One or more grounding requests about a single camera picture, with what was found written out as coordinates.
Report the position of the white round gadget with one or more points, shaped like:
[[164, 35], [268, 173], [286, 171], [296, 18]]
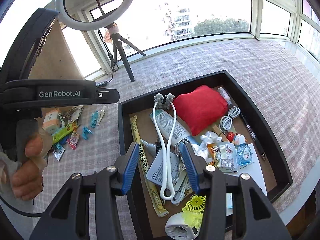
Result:
[[177, 228]]

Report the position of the red fabric pouch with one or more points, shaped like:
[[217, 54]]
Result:
[[200, 108]]

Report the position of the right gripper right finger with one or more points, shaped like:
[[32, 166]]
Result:
[[207, 181]]

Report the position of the black pen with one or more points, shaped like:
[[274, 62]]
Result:
[[254, 138]]

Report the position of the yellow shuttlecock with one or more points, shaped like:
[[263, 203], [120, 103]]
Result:
[[193, 211]]

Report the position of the black tripod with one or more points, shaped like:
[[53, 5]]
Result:
[[117, 40]]

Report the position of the plaid tablecloth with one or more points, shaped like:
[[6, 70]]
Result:
[[283, 89]]

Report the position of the white ring light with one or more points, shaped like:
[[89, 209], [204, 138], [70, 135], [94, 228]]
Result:
[[87, 26]]

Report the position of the small white cream tube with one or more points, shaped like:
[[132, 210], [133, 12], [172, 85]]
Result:
[[101, 114]]

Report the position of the person's left hand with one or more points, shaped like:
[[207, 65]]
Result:
[[27, 182]]

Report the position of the yellow chopstick wrapper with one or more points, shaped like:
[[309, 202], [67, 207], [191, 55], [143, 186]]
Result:
[[151, 187]]

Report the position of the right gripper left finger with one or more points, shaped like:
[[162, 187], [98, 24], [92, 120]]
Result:
[[112, 181]]

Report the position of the wooden back board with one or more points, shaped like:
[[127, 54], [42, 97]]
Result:
[[55, 60]]

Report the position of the snack packet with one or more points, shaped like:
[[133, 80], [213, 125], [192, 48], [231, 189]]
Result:
[[224, 156]]

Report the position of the blue eye drop bottle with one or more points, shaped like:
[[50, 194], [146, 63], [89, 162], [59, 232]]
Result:
[[243, 151]]

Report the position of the green tube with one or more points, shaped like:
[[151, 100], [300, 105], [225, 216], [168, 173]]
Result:
[[63, 132]]

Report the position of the orange white tissue pack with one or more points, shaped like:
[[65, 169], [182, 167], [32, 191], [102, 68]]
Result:
[[51, 122]]

